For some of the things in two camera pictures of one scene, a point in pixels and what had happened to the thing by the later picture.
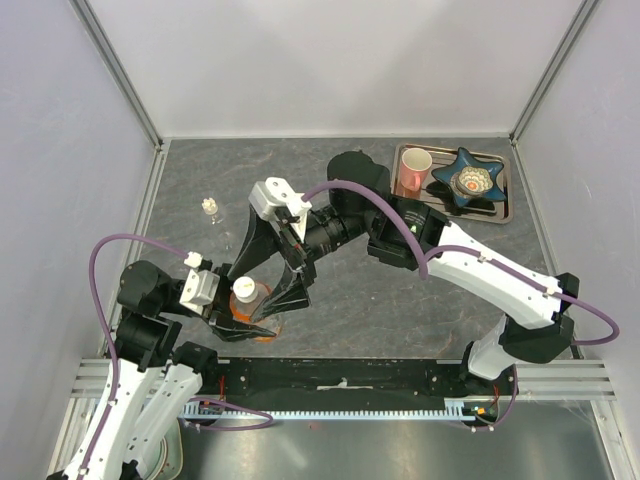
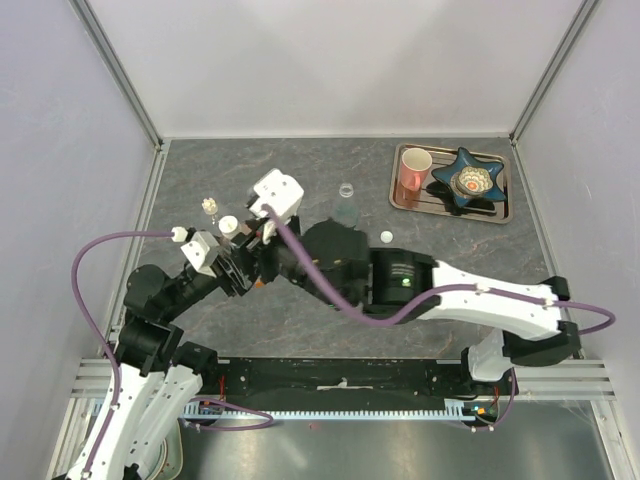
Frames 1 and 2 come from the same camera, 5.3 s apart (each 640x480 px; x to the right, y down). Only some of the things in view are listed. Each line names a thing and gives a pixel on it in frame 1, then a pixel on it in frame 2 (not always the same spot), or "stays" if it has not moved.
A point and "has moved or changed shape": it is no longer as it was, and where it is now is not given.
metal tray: (481, 210) stays
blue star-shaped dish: (464, 159) stays
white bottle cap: (245, 289) has moved or changed shape
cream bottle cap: (209, 206) stays
